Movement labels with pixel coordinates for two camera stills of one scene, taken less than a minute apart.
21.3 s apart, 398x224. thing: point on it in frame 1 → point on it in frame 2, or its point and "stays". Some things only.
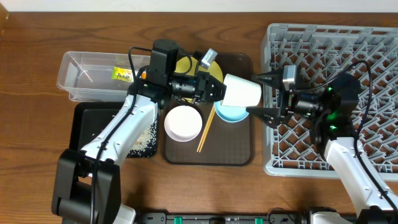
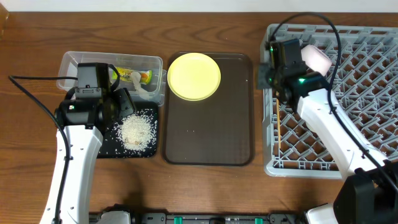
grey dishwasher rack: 319,52 stays
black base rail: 227,218 stays
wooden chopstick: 205,128 → 278,121
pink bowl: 183,124 → 315,60
